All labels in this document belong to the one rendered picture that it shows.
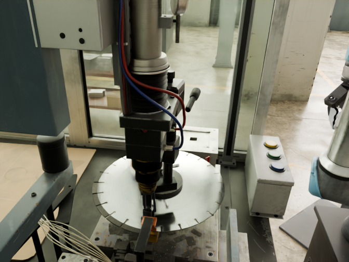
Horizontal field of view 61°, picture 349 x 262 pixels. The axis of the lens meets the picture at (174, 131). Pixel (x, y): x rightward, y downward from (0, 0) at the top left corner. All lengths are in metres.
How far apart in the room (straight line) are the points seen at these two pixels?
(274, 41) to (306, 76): 3.01
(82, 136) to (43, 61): 0.93
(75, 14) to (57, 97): 0.13
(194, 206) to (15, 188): 0.69
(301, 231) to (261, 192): 1.18
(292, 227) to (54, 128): 1.84
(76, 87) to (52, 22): 0.85
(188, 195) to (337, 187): 0.42
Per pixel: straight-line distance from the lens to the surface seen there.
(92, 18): 0.39
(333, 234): 1.08
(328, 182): 0.94
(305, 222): 2.20
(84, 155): 1.30
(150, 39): 0.45
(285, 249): 2.02
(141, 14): 0.44
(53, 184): 0.68
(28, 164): 1.31
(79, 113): 1.30
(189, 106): 0.59
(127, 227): 0.68
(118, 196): 0.76
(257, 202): 1.00
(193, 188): 0.78
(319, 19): 3.96
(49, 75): 0.45
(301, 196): 2.44
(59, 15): 0.41
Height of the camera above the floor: 1.44
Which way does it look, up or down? 29 degrees down
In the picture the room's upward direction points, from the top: 2 degrees clockwise
